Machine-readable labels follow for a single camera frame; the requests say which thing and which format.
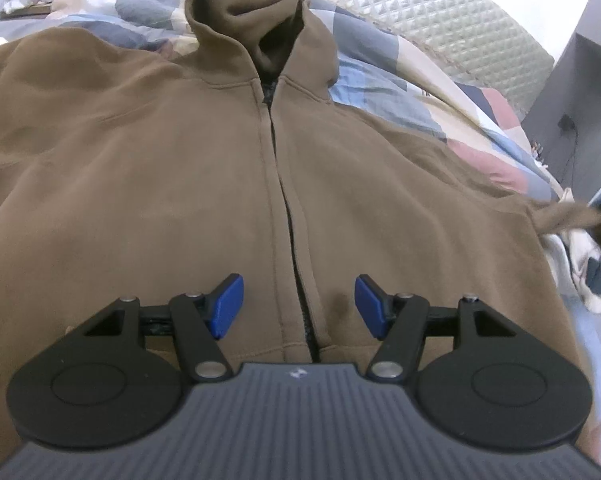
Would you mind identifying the white patterned cloth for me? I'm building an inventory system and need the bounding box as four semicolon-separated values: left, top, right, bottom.
539;230;601;317

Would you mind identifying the checkered duvet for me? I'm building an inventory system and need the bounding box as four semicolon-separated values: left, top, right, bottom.
0;0;566;206

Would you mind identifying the grey cabinet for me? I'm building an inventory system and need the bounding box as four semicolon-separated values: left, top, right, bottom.
523;0;601;191

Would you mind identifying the black plug with cable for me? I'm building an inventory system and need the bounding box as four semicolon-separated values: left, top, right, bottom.
550;114;580;181

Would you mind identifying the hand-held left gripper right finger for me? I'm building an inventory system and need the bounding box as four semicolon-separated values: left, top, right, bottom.
354;274;536;380

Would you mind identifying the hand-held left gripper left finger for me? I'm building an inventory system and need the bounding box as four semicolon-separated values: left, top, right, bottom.
63;273;245;381

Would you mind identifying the brown zip hoodie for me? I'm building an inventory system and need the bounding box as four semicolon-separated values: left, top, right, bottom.
0;0;601;466

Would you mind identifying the cream quilted headboard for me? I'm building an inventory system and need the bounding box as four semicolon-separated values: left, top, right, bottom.
145;0;555;113

